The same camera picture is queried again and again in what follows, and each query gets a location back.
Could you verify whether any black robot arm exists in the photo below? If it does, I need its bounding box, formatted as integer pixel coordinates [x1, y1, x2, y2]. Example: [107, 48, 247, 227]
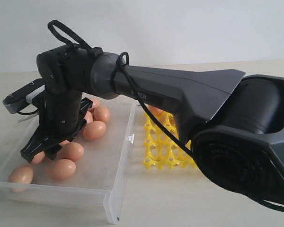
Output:
[21, 44, 284, 212]

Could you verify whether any clear plastic tray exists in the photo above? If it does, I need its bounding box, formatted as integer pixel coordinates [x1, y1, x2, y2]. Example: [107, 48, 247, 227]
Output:
[0, 96, 138, 224]

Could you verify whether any black cable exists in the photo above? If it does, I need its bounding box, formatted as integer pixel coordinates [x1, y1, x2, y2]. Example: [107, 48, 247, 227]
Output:
[47, 20, 284, 212]

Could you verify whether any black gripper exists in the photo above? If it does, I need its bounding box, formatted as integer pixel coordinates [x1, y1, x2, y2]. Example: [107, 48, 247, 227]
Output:
[20, 91, 93, 163]

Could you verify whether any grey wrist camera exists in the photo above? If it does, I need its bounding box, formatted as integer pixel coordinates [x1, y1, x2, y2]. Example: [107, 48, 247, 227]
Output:
[2, 79, 44, 114]

